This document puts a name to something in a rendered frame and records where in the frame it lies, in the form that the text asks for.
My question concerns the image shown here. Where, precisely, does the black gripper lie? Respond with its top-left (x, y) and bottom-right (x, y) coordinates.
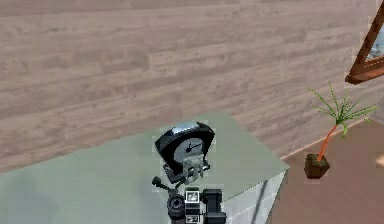
top-left (151, 176), bottom-right (187, 224)

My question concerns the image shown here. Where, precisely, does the pale green table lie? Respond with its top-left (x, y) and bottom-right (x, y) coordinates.
top-left (0, 111), bottom-right (290, 224)

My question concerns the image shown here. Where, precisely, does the green house plant brown pot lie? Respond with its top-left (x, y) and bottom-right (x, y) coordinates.
top-left (303, 81), bottom-right (380, 180)

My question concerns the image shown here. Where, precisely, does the brown wooden window frame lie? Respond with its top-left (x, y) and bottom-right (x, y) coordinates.
top-left (344, 0), bottom-right (384, 86)

